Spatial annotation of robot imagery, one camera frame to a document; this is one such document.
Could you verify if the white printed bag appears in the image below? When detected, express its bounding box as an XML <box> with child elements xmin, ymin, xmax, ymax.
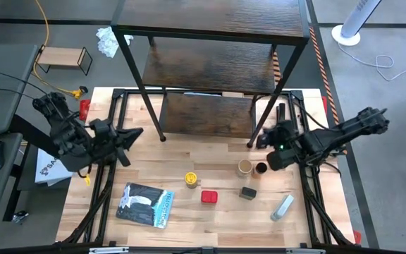
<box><xmin>34</xmin><ymin>147</ymin><xmax>75</xmax><ymax>187</ymax></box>

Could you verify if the black stapler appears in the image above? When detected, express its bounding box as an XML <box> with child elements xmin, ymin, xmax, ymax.
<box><xmin>276</xmin><ymin>102</ymin><xmax>288</xmax><ymax>123</ymax></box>

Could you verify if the black table frame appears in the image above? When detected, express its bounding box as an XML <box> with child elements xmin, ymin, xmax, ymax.
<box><xmin>55</xmin><ymin>87</ymin><xmax>356</xmax><ymax>248</ymax></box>

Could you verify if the yellow extension cable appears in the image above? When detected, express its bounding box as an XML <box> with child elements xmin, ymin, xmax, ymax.
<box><xmin>31</xmin><ymin>0</ymin><xmax>88</xmax><ymax>100</ymax></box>

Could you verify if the Yellowstone picture book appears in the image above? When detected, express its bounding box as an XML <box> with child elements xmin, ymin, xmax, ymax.
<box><xmin>115</xmin><ymin>181</ymin><xmax>176</xmax><ymax>230</ymax></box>

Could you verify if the crumpled white cloth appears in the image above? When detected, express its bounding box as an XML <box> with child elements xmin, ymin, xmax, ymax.
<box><xmin>95</xmin><ymin>25</ymin><xmax>134</xmax><ymax>59</ymax></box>

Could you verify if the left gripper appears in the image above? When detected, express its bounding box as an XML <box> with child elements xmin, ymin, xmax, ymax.
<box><xmin>85</xmin><ymin>118</ymin><xmax>144</xmax><ymax>168</ymax></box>

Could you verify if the white power cable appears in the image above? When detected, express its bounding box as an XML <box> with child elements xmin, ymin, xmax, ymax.
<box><xmin>339</xmin><ymin>47</ymin><xmax>406</xmax><ymax>83</ymax></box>

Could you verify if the black desk cable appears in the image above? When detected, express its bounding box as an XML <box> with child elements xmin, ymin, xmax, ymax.
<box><xmin>0</xmin><ymin>65</ymin><xmax>49</xmax><ymax>102</ymax></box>

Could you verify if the dark spice jar yellow lid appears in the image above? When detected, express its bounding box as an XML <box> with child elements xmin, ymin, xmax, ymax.
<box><xmin>183</xmin><ymin>171</ymin><xmax>202</xmax><ymax>190</ymax></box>

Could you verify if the small wooden wire-frame riser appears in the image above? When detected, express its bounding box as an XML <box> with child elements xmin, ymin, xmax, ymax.
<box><xmin>35</xmin><ymin>44</ymin><xmax>94</xmax><ymax>77</ymax></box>

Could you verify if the dark green spice tin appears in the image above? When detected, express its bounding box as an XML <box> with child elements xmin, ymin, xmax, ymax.
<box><xmin>238</xmin><ymin>186</ymin><xmax>258</xmax><ymax>201</ymax></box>

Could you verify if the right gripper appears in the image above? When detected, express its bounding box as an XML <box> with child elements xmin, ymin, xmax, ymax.
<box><xmin>255</xmin><ymin>119</ymin><xmax>308</xmax><ymax>172</ymax></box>

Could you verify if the black-framed wooden shelf unit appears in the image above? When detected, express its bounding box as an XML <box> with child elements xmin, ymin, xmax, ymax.
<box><xmin>110</xmin><ymin>0</ymin><xmax>312</xmax><ymax>150</ymax></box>

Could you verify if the small black silver clamp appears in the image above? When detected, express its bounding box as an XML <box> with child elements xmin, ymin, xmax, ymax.
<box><xmin>11</xmin><ymin>210</ymin><xmax>30</xmax><ymax>226</ymax></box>

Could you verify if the large jar tan lid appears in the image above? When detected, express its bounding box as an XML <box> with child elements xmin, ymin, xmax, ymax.
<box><xmin>236</xmin><ymin>158</ymin><xmax>254</xmax><ymax>179</ymax></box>

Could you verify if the white tower fan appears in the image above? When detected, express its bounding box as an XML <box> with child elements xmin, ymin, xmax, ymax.
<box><xmin>331</xmin><ymin>0</ymin><xmax>383</xmax><ymax>47</ymax></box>

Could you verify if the red-lidded spice container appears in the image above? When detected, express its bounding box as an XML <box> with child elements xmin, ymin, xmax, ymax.
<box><xmin>200</xmin><ymin>189</ymin><xmax>219</xmax><ymax>205</ymax></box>

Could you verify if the aluminium profile bar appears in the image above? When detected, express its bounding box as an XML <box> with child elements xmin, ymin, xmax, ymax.
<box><xmin>285</xmin><ymin>248</ymin><xmax>326</xmax><ymax>254</ymax></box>
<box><xmin>88</xmin><ymin>246</ymin><xmax>130</xmax><ymax>254</ymax></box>

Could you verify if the grey stapler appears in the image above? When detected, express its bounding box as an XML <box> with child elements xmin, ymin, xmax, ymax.
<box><xmin>270</xmin><ymin>194</ymin><xmax>295</xmax><ymax>222</ymax></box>

